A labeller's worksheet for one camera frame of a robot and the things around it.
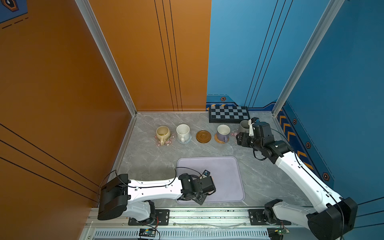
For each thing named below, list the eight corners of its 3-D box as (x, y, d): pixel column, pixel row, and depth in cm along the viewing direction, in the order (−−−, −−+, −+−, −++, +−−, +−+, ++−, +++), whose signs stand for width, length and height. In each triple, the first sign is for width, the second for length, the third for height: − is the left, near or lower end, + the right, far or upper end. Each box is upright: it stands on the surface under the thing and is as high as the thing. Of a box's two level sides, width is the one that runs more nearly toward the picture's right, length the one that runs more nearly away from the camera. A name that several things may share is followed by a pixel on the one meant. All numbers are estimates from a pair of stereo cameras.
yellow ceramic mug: (163, 148, 101) (161, 141, 95) (155, 137, 107) (152, 130, 100) (174, 141, 105) (173, 133, 98) (166, 130, 111) (164, 123, 104)
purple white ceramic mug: (217, 145, 102) (218, 137, 95) (216, 132, 110) (217, 124, 103) (229, 145, 102) (231, 137, 95) (227, 132, 109) (229, 124, 102)
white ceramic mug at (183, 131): (176, 147, 102) (175, 138, 94) (178, 133, 110) (176, 124, 102) (189, 147, 102) (188, 138, 94) (190, 133, 110) (189, 124, 102)
